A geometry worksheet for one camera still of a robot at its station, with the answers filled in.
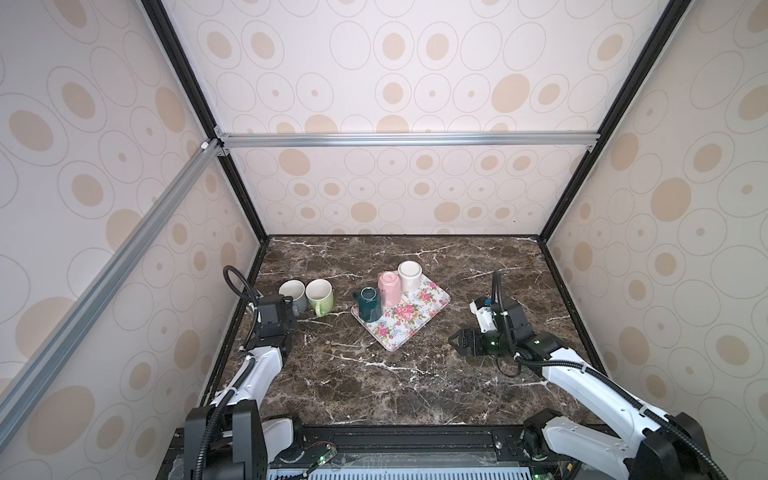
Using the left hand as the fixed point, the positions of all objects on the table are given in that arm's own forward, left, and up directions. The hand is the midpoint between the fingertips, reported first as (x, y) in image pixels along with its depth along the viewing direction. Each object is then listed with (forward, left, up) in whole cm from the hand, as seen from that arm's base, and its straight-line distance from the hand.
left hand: (282, 303), depth 87 cm
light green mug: (+5, -10, -3) cm, 12 cm away
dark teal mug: (+1, -26, -5) cm, 26 cm away
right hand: (-9, -52, -3) cm, 53 cm away
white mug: (+15, -38, -5) cm, 42 cm away
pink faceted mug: (+7, -31, -3) cm, 32 cm away
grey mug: (+7, -2, -3) cm, 8 cm away
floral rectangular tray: (+5, -40, -12) cm, 42 cm away
